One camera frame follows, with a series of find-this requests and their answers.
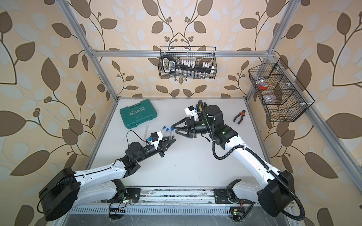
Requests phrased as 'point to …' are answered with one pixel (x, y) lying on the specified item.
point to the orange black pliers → (242, 113)
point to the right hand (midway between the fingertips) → (173, 129)
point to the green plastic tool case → (131, 116)
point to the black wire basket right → (283, 96)
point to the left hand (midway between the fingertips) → (171, 136)
